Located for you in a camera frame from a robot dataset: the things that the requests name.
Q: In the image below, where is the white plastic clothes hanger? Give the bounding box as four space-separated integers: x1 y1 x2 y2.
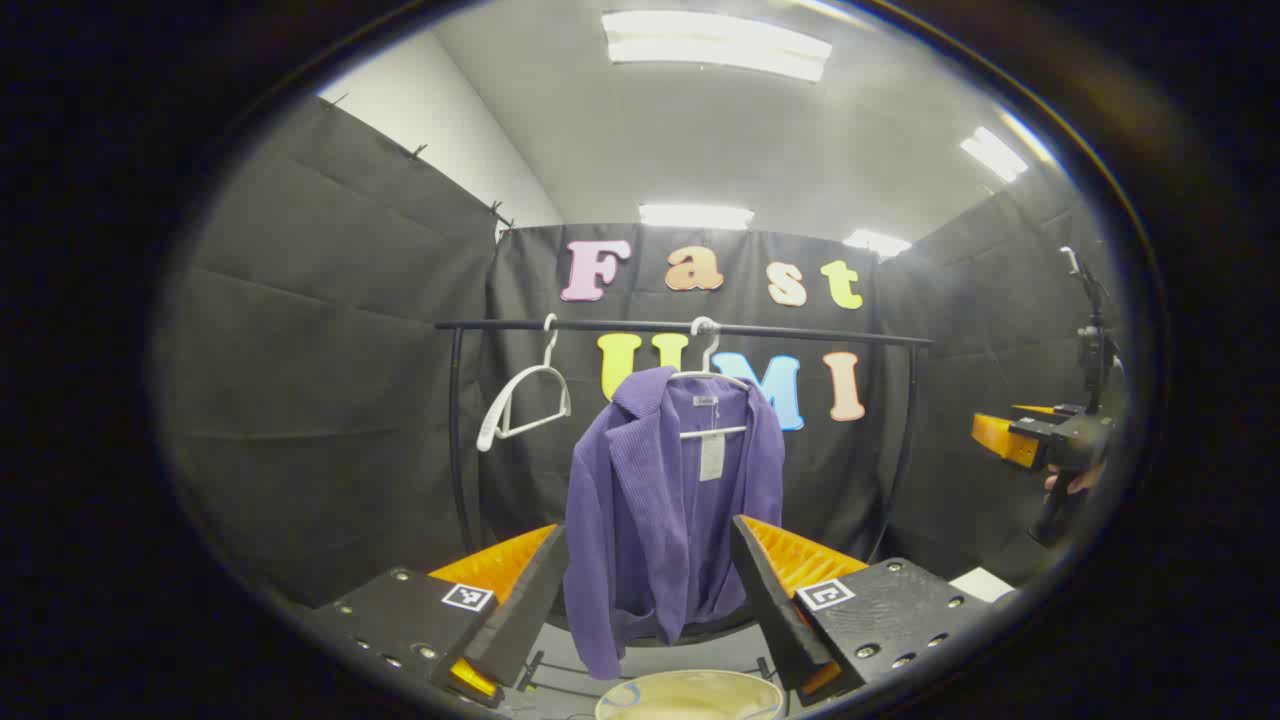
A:
670 317 751 441
476 313 573 453

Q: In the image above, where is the ceiling light panel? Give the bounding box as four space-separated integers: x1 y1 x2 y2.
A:
602 10 833 83
640 204 755 231
960 126 1029 183
843 229 913 259

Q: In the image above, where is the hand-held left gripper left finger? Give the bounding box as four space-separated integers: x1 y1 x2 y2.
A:
300 525 571 709

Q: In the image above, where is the black metal garment rack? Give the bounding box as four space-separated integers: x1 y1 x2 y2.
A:
435 318 933 693

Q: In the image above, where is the round beige laundry hamper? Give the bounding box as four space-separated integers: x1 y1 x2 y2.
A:
594 669 787 720

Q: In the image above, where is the purple knit cardigan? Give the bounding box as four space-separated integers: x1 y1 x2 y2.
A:
563 366 787 681

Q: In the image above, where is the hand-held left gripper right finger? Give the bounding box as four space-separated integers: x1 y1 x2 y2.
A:
730 515 1001 706

